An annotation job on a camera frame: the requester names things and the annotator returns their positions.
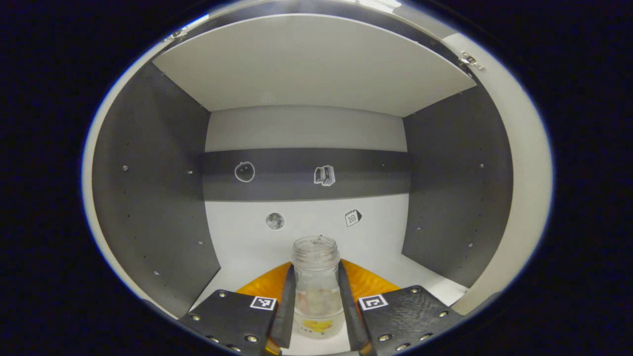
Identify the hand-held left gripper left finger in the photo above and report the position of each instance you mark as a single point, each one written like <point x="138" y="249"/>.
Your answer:
<point x="287" y="316"/>

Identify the grey white cabinet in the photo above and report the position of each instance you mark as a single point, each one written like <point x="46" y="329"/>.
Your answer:
<point x="306" y="64"/>

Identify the clear plastic bottle yellow label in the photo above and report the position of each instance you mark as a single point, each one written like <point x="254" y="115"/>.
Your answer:
<point x="316" y="296"/>

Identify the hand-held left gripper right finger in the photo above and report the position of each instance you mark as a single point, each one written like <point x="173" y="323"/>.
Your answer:
<point x="348" y="316"/>

